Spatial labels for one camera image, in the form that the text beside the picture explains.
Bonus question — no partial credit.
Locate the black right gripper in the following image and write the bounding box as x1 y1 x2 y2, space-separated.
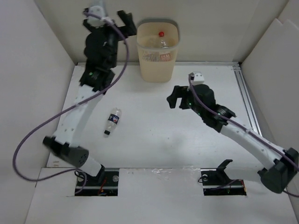
166 85 205 118

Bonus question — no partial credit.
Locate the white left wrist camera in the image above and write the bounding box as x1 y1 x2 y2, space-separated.
86 0 108 28

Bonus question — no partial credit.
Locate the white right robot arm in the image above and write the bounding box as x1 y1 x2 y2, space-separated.
166 84 299 194

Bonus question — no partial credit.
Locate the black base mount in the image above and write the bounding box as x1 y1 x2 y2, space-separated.
198 159 247 196
74 168 120 197

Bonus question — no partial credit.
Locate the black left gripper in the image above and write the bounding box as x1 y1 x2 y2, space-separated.
84 11 135 68

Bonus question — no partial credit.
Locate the small black cap cola bottle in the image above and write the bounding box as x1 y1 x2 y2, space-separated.
104 107 122 138

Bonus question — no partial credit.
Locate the red label water bottle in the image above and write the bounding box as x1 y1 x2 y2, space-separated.
145 31 175 62

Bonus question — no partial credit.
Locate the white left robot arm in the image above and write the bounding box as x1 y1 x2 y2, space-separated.
43 9 137 185

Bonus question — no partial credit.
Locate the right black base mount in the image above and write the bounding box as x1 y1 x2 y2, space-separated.
198 159 247 196

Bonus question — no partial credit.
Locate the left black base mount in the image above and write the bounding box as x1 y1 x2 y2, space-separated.
74 168 120 197

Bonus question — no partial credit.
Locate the beige plastic waste bin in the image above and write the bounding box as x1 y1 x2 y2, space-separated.
137 18 180 83

